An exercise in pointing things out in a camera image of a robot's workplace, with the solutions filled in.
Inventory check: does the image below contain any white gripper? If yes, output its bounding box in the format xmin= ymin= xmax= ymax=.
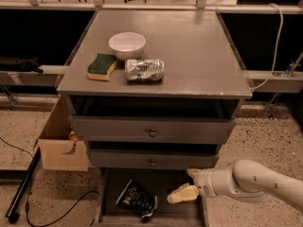
xmin=167 ymin=168 xmax=235 ymax=204

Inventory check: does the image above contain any blue chip bag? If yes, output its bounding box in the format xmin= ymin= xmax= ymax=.
xmin=116 ymin=179 xmax=158 ymax=218

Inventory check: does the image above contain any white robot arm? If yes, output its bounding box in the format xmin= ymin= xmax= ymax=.
xmin=167 ymin=159 xmax=303 ymax=212

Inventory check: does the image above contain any brass top drawer knob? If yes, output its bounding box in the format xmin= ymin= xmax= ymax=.
xmin=149 ymin=129 xmax=157 ymax=137

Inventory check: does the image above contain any grey bottom drawer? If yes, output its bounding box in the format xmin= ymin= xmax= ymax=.
xmin=93 ymin=168 xmax=208 ymax=227

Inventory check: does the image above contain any grey drawer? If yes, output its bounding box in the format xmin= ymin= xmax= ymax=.
xmin=71 ymin=115 xmax=235 ymax=145
xmin=93 ymin=168 xmax=208 ymax=227
xmin=87 ymin=149 xmax=219 ymax=170

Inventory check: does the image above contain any grey drawer cabinet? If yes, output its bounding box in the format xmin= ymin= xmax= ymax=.
xmin=56 ymin=9 xmax=253 ymax=227

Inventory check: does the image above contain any grey middle drawer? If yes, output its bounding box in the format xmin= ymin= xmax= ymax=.
xmin=87 ymin=149 xmax=219 ymax=170

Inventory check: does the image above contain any grey top drawer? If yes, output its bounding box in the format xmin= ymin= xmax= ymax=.
xmin=71 ymin=115 xmax=235 ymax=145

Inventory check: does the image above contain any cardboard box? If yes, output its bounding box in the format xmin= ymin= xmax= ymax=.
xmin=37 ymin=96 xmax=90 ymax=171

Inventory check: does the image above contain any green yellow sponge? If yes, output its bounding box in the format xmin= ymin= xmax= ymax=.
xmin=87 ymin=54 xmax=116 ymax=81

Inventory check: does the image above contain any white bowl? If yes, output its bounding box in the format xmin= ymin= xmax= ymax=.
xmin=109 ymin=32 xmax=146 ymax=61

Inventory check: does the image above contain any black object on ledge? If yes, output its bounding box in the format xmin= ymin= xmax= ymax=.
xmin=0 ymin=57 xmax=44 ymax=73

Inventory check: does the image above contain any black cable on floor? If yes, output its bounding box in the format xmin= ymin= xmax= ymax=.
xmin=0 ymin=137 xmax=100 ymax=227

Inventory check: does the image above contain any black floor rail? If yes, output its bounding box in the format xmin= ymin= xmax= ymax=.
xmin=3 ymin=149 xmax=41 ymax=224

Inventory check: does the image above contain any white hanging cable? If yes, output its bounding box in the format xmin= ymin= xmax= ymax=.
xmin=251 ymin=3 xmax=284 ymax=91

